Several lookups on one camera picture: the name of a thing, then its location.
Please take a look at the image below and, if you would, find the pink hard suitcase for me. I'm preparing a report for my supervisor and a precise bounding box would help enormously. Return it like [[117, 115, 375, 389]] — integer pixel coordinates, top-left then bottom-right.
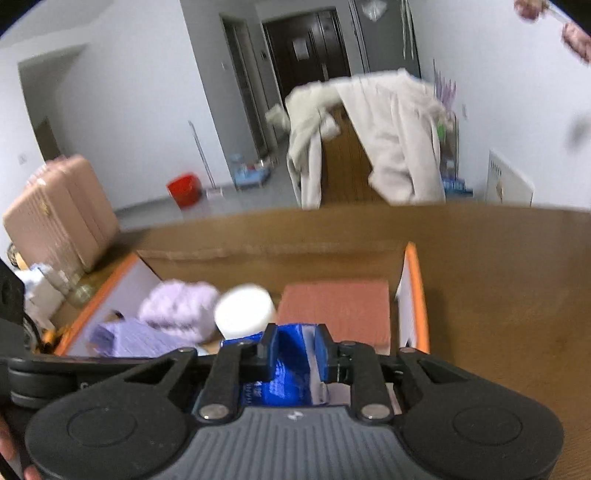
[[3, 155, 119, 272]]

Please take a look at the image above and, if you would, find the pink dried flower bouquet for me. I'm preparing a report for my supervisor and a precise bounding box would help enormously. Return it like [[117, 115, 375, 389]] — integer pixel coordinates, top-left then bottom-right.
[[513, 0, 591, 66]]

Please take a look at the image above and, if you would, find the dark entrance door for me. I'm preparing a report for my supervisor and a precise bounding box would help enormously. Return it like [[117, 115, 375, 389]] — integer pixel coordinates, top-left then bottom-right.
[[263, 8, 351, 100]]

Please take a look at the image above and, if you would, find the white plastic bag pile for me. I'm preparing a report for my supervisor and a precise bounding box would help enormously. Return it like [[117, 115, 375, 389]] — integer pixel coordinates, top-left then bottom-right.
[[15, 264, 65, 331]]

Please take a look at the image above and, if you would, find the white round foam puck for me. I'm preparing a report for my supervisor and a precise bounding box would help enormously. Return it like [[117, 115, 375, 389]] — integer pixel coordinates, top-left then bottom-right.
[[213, 284, 276, 340]]

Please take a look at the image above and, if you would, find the red bucket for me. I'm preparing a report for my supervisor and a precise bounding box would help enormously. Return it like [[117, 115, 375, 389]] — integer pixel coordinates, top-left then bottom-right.
[[166, 173, 201, 209]]

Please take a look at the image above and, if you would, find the cream jacket on chair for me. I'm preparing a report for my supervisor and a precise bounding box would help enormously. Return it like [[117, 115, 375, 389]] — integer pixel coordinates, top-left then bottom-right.
[[266, 69, 447, 210]]

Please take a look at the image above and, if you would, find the blue tissue pack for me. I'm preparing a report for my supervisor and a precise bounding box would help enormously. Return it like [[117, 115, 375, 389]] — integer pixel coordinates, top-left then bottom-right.
[[240, 324, 329, 408]]

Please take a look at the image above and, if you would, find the lavender towel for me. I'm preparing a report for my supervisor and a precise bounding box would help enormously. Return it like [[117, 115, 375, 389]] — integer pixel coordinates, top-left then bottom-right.
[[137, 280, 221, 344]]

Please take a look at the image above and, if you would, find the red cardboard box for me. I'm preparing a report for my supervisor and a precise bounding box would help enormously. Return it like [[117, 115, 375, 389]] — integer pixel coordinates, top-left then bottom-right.
[[55, 242, 431, 356]]

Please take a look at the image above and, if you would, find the grey refrigerator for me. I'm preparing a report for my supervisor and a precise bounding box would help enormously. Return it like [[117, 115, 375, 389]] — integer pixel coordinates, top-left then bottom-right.
[[349, 0, 422, 78]]

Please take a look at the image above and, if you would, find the wooden chair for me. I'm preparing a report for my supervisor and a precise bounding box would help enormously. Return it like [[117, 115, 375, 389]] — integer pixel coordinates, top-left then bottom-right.
[[321, 105, 386, 207]]

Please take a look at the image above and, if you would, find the clear glass cup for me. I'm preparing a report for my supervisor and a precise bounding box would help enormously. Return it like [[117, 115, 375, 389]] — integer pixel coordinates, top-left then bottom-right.
[[56, 270, 96, 307]]

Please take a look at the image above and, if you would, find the purple woven drawstring pouch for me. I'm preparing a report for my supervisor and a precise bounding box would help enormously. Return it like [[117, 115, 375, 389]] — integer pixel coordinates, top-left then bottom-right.
[[86, 319, 197, 358]]

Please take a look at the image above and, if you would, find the terracotta sponge block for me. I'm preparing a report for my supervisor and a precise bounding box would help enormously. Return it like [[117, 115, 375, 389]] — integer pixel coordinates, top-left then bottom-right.
[[276, 279, 392, 354]]

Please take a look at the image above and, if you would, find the person's left hand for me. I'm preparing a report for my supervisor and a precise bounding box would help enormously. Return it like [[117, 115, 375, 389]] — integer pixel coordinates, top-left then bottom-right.
[[0, 418, 42, 480]]

